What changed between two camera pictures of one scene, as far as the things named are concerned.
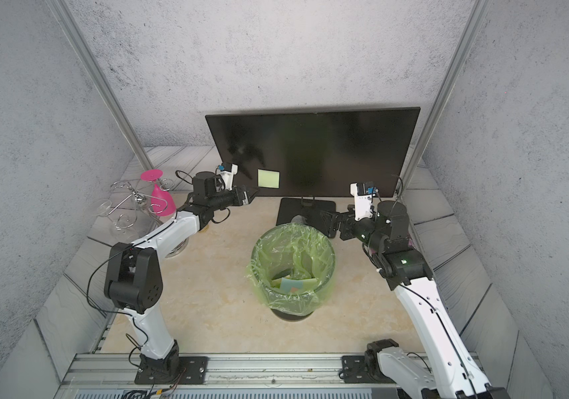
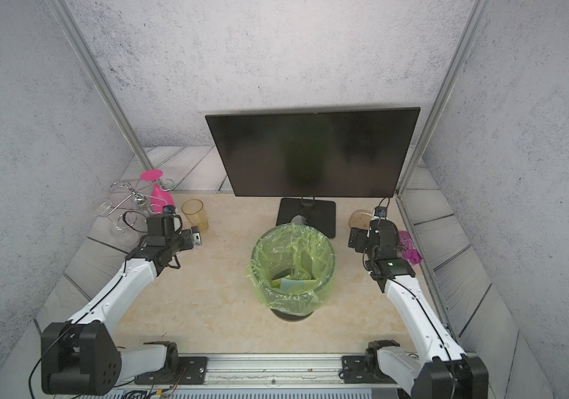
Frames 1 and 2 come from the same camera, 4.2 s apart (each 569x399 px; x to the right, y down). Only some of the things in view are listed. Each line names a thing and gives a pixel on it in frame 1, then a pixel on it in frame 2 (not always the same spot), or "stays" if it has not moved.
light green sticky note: (309, 284) stays
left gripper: (241, 194) → (189, 242)
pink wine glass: (162, 203) stays
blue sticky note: (290, 286) stays
